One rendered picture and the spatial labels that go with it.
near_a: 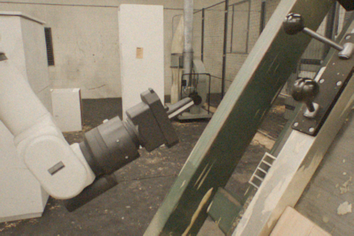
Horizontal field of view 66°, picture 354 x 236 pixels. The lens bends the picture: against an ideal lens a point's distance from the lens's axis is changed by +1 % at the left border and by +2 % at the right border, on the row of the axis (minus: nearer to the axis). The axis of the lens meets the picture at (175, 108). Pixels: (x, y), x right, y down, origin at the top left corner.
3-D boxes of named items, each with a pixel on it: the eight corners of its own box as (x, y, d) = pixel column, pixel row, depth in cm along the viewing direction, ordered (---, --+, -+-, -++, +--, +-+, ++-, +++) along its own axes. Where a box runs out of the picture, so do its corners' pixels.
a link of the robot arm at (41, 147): (94, 168, 53) (51, 111, 50) (95, 183, 44) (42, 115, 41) (64, 189, 51) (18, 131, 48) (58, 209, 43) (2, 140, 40)
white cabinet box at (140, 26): (123, 136, 461) (117, 9, 415) (157, 134, 474) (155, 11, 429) (126, 150, 403) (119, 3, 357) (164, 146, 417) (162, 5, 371)
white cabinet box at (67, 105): (51, 125, 526) (47, 89, 510) (83, 124, 540) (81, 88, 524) (47, 132, 484) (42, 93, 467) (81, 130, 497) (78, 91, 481)
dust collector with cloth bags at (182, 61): (164, 109, 665) (164, 15, 616) (191, 108, 682) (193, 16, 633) (178, 124, 536) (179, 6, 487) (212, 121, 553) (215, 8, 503)
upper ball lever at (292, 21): (342, 66, 49) (275, 31, 51) (352, 48, 49) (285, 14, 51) (354, 62, 46) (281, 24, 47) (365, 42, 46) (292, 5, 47)
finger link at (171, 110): (194, 102, 52) (167, 118, 51) (188, 99, 55) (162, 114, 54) (191, 95, 52) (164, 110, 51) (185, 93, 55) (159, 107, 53)
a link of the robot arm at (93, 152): (97, 122, 55) (43, 151, 52) (98, 129, 45) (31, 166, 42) (124, 168, 57) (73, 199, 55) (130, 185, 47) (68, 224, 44)
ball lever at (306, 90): (296, 118, 50) (283, 92, 39) (307, 99, 50) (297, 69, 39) (318, 127, 47) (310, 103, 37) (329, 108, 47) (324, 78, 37)
